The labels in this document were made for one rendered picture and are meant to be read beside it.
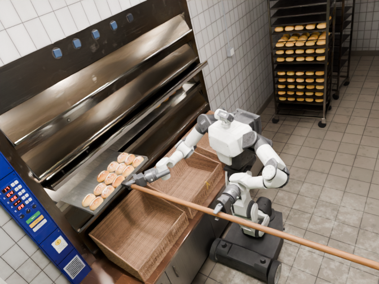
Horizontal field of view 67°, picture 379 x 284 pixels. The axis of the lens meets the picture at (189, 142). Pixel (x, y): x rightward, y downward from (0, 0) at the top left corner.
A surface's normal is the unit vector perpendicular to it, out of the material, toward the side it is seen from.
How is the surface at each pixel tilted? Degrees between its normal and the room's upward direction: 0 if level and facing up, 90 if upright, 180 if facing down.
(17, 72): 90
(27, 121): 70
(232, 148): 85
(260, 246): 0
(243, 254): 0
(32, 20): 90
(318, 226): 0
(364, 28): 90
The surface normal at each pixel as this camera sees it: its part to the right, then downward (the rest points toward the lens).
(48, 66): 0.80, 0.17
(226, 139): -0.69, -0.19
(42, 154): 0.68, -0.11
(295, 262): -0.23, -0.80
